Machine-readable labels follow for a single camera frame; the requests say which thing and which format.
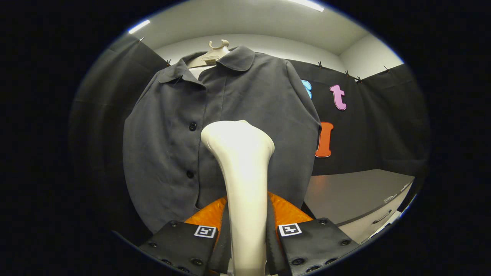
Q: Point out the black backdrop cloth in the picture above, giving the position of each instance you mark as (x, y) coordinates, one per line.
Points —
(376, 126)

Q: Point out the grey cabinet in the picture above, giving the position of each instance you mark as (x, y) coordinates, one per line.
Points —
(353, 191)

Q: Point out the rectangular ceiling light panel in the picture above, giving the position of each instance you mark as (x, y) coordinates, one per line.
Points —
(307, 5)

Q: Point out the dark grey button shirt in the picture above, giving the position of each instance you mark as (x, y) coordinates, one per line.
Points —
(165, 153)

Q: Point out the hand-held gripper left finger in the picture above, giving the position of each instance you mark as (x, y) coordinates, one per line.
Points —
(180, 245)

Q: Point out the narrow ceiling light strip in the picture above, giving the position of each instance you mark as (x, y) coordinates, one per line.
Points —
(139, 27)

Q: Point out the white garment steamer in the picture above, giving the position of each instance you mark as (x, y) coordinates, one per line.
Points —
(245, 184)

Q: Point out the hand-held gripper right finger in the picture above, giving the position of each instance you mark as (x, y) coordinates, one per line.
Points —
(318, 245)

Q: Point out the cream clothes hanger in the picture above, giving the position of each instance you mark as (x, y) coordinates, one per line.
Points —
(211, 57)

